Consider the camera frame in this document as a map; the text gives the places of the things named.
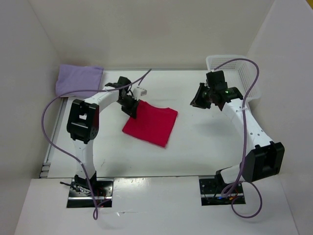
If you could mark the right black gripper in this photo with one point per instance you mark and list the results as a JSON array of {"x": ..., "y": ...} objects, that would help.
[{"x": 197, "y": 101}]

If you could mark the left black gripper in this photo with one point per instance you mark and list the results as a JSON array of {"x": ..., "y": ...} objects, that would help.
[{"x": 131, "y": 110}]

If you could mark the pink t shirt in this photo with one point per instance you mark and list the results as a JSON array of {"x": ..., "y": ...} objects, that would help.
[{"x": 152, "y": 124}]

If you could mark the lavender t shirt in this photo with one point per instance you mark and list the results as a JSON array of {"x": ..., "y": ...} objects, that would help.
[{"x": 78, "y": 81}]

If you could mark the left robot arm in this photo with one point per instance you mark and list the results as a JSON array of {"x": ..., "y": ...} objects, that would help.
[{"x": 83, "y": 126}]

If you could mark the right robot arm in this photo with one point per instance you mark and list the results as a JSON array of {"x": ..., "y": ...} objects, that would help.
[{"x": 262, "y": 156}]

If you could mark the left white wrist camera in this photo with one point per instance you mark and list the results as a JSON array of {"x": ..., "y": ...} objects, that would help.
[{"x": 139, "y": 92}]

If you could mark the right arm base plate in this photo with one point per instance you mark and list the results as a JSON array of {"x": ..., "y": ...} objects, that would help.
[{"x": 210, "y": 191}]

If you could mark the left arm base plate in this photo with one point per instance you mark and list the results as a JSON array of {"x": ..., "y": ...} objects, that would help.
[{"x": 79, "y": 197}]

